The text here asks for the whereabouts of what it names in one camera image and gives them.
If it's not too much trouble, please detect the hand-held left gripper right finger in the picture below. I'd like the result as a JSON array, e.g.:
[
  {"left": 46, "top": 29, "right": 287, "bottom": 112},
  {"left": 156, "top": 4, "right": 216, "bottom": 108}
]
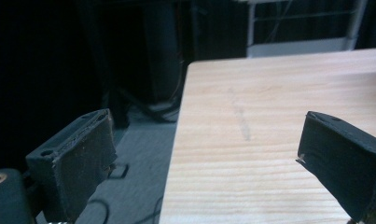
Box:
[{"left": 295, "top": 110, "right": 376, "bottom": 224}]

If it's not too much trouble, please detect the black stand base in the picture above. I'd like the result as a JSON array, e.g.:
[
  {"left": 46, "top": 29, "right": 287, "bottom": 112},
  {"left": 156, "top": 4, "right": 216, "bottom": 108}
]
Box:
[{"left": 112, "top": 87, "right": 182, "bottom": 124}]

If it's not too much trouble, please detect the white metal rack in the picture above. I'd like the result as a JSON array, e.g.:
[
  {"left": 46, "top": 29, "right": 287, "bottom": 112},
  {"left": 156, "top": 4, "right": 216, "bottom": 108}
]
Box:
[{"left": 246, "top": 0, "right": 369, "bottom": 59}]

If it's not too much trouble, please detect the black floor cable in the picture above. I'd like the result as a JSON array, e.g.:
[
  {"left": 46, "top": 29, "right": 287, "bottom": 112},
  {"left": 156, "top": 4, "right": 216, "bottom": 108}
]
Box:
[{"left": 86, "top": 195, "right": 164, "bottom": 224}]

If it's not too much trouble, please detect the dark curtain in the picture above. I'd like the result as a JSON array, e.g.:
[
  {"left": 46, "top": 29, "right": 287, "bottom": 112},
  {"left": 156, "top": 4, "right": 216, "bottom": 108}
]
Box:
[{"left": 0, "top": 0, "right": 189, "bottom": 171}]

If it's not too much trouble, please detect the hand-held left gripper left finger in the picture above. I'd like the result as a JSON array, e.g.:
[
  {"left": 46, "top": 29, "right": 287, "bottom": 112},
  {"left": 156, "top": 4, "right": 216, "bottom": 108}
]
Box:
[{"left": 25, "top": 108, "right": 118, "bottom": 224}]

